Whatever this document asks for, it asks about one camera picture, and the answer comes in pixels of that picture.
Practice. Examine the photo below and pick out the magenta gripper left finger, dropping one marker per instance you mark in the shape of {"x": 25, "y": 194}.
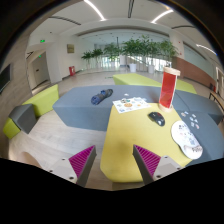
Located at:
{"x": 76, "y": 169}

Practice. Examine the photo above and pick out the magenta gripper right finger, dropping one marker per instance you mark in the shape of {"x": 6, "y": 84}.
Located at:
{"x": 153, "y": 167}

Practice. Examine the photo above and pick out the black computer mouse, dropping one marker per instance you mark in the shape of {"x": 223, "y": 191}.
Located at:
{"x": 157, "y": 117}

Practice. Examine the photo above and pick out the yellow-green table section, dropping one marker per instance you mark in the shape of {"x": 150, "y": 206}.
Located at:
{"x": 125, "y": 130}

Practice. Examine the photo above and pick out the grey bench seat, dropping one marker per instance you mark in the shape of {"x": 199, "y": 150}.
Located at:
{"x": 76, "y": 110}

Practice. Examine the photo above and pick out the small scattered stickers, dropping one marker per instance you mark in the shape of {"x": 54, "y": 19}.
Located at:
{"x": 191, "y": 118}

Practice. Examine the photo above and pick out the white printed paper sheet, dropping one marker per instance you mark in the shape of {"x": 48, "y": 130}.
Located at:
{"x": 130, "y": 104}

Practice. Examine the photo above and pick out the folded dark blue umbrella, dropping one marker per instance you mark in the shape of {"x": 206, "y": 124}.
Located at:
{"x": 95, "y": 100}

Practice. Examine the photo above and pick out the lime green bench seat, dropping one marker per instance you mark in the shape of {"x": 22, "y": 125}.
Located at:
{"x": 43, "y": 101}

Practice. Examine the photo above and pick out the grey and green side stool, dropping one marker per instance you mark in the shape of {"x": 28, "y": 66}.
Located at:
{"x": 21, "y": 118}

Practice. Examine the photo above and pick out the far lime green bench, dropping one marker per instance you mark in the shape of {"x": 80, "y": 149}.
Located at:
{"x": 136, "y": 79}

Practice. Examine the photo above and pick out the red transparent cylinder container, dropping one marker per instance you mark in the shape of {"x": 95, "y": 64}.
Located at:
{"x": 168, "y": 88}

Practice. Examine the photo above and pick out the red fire extinguisher box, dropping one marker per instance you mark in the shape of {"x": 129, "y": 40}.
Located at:
{"x": 72, "y": 70}

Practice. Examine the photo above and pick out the potted green plant right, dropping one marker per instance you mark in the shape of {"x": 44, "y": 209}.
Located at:
{"x": 154, "y": 50}

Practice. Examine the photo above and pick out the potted green plant white pot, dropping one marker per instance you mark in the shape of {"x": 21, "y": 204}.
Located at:
{"x": 132, "y": 48}

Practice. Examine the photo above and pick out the gold wall plaque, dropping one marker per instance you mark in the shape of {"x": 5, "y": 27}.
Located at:
{"x": 70, "y": 48}

